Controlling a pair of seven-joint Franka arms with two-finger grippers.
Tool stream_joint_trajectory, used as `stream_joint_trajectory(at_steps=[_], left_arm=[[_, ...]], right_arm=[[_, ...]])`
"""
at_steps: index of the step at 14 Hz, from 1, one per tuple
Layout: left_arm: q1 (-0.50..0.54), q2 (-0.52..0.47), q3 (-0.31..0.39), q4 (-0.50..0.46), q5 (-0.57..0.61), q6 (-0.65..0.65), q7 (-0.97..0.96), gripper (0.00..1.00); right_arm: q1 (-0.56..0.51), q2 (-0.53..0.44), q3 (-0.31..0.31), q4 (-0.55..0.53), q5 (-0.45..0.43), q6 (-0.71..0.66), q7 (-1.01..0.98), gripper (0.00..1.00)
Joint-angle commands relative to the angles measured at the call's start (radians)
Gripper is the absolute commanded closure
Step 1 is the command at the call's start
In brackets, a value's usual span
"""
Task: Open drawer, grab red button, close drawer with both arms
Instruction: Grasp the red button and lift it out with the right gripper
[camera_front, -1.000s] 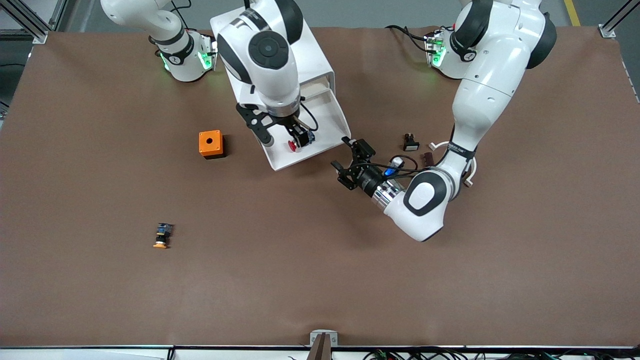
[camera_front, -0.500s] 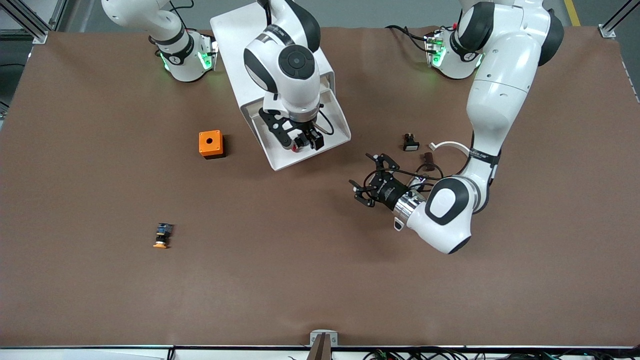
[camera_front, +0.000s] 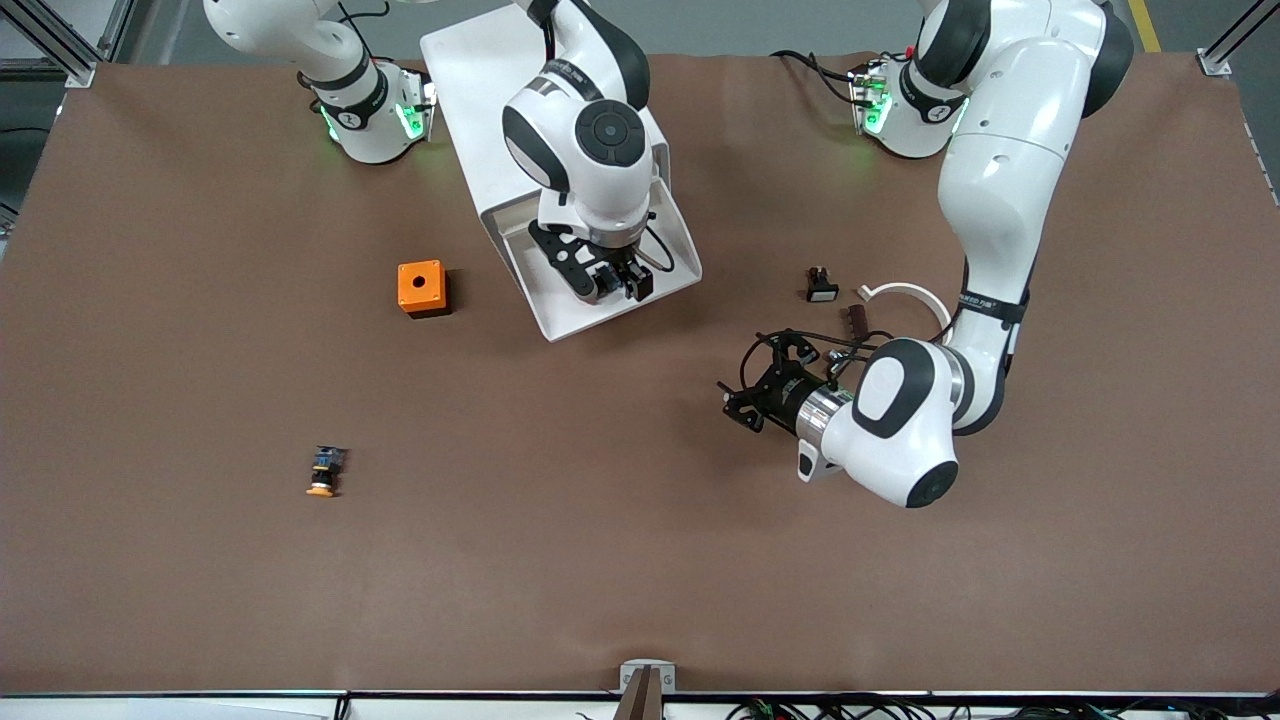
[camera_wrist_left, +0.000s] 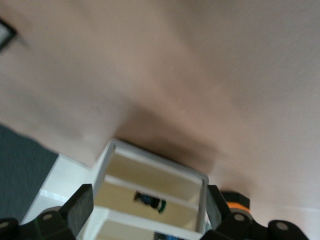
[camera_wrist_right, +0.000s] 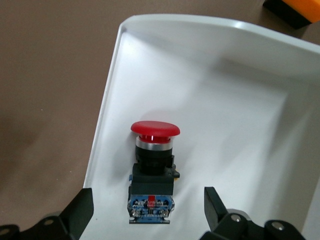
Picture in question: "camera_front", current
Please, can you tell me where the aluminium frame post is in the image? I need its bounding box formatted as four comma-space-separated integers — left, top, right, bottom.
1195, 0, 1280, 78
0, 0, 136, 89

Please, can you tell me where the black cable bundle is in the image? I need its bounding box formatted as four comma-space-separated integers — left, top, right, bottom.
725, 697, 1280, 720

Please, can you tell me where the orange box with round hole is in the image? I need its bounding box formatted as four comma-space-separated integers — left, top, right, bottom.
397, 260, 452, 319

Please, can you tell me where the black arm base cable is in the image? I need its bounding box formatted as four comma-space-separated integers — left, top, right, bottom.
770, 48, 866, 106

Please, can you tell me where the white table edge rail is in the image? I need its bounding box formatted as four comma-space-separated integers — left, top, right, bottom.
0, 688, 1280, 720

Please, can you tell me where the orange-capped push button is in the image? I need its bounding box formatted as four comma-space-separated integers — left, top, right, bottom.
306, 446, 348, 498

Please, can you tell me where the white curved bracket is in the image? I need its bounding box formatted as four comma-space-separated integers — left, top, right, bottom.
857, 282, 953, 336

